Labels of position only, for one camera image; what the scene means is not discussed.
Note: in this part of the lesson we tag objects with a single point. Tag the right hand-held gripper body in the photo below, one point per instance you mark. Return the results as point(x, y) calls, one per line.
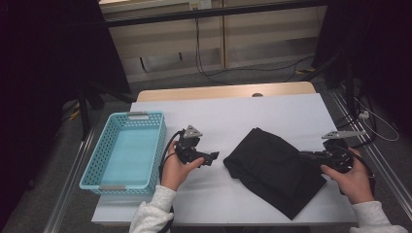
point(338, 158)

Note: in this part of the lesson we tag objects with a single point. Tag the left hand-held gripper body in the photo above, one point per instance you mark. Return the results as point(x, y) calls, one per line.
point(188, 152)

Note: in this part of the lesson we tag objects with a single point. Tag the black shorts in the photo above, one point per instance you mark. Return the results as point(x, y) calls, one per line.
point(272, 171)

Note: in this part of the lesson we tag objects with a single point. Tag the light blue plastic basket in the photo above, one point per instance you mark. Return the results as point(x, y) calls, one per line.
point(129, 155)

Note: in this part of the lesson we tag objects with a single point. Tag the person's left hand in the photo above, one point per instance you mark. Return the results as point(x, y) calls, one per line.
point(173, 174)

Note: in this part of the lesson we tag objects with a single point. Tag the person's right hand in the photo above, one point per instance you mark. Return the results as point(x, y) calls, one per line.
point(354, 184)

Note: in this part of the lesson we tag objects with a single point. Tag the white table mat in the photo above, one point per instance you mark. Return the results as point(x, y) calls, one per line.
point(210, 200)

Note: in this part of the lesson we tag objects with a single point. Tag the black metal stand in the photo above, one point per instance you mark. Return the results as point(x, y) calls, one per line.
point(349, 90)

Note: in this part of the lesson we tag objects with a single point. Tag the black tripod stand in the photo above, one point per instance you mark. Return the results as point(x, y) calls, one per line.
point(85, 119)

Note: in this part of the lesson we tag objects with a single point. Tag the narrow black curtain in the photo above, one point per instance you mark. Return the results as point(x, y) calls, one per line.
point(382, 48)

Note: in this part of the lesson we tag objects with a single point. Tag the beige cabinet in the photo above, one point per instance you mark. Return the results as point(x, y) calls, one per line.
point(259, 42)

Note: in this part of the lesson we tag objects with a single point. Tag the black horizontal bar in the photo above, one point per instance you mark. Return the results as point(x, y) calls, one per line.
point(210, 13)

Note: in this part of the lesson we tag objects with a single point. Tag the wide black curtain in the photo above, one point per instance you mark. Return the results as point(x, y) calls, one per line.
point(39, 64)

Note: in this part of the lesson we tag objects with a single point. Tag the aluminium floor rail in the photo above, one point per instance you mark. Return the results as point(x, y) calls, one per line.
point(64, 194)
point(388, 181)

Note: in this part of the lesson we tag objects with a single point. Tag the white wall socket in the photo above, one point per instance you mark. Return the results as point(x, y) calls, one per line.
point(200, 4)

